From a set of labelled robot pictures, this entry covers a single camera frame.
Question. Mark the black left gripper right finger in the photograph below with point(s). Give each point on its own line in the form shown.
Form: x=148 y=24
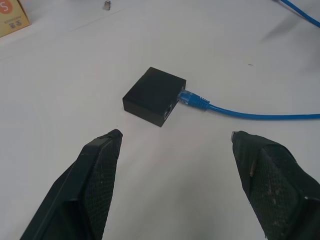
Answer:
x=272 y=185

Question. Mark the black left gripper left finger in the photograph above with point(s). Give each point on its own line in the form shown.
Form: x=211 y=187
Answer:
x=82 y=190

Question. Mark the small black box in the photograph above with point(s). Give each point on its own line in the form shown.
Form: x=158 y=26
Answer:
x=155 y=96

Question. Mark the yellow cardboard box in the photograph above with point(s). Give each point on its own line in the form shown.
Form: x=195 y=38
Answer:
x=11 y=16

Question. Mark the small silver metal cylinder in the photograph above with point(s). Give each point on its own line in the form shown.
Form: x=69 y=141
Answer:
x=107 y=5

